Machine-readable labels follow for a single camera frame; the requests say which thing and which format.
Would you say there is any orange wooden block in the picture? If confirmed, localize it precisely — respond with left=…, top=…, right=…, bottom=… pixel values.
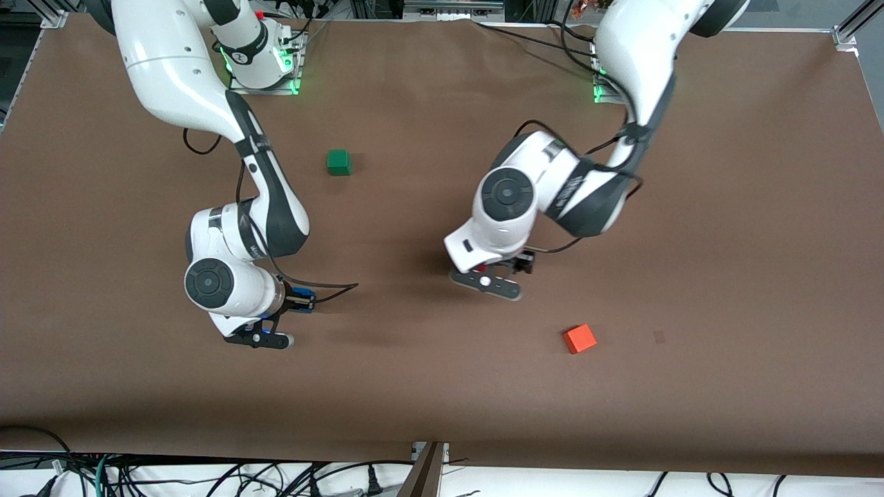
left=563, top=324, right=598, bottom=355

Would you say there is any brown table cover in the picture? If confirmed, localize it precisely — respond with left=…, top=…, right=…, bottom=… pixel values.
left=0, top=14, right=884, bottom=477

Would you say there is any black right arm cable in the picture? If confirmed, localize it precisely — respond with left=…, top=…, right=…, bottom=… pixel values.
left=182, top=128, right=360, bottom=306

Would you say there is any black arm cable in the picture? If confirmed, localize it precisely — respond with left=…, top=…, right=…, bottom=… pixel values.
left=515, top=41, right=646, bottom=255
left=182, top=128, right=360, bottom=306

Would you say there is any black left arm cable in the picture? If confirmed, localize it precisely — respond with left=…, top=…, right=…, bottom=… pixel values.
left=515, top=41, right=646, bottom=255

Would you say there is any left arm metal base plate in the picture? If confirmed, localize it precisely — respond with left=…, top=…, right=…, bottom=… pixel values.
left=593, top=41, right=626, bottom=104

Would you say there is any small metal bracket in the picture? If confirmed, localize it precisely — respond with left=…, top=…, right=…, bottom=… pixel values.
left=412, top=441, right=451, bottom=465

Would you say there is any dark slanted post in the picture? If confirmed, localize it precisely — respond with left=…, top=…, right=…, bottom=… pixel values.
left=395, top=442, right=446, bottom=497

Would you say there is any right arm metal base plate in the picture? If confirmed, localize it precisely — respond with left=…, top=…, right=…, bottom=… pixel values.
left=229, top=26, right=306, bottom=96

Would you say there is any black cable across table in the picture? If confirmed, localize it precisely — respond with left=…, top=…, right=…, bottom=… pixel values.
left=473, top=19, right=602, bottom=59

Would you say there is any aluminium frame rail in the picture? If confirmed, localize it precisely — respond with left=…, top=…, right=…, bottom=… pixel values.
left=403, top=0, right=506, bottom=20

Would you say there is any black looped cable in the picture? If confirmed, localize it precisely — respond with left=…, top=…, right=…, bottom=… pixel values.
left=0, top=425, right=73, bottom=474

